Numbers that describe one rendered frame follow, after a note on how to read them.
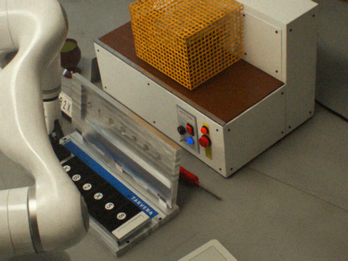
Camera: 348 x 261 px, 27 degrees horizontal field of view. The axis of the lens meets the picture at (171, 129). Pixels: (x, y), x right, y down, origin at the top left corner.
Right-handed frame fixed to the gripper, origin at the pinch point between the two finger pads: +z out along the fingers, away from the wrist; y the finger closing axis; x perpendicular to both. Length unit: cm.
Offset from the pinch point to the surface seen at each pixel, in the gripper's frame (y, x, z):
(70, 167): 7.7, 2.3, 5.5
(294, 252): 68, 25, 4
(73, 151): 1.8, 7.4, 5.6
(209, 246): 53, 12, 6
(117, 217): 31.3, 0.4, 5.9
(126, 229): 35.9, -0.1, 6.2
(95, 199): 22.3, 0.3, 5.9
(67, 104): -14.6, 16.4, 1.9
